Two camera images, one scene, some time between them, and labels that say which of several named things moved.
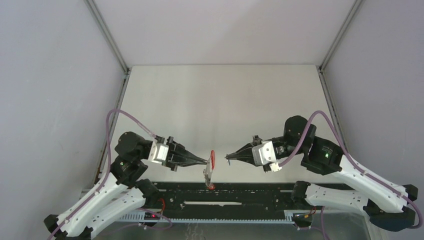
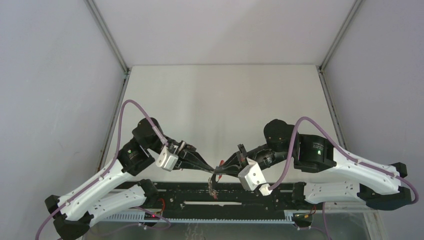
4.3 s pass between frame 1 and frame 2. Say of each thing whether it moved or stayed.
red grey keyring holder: moved
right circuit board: stayed
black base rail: stayed
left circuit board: stayed
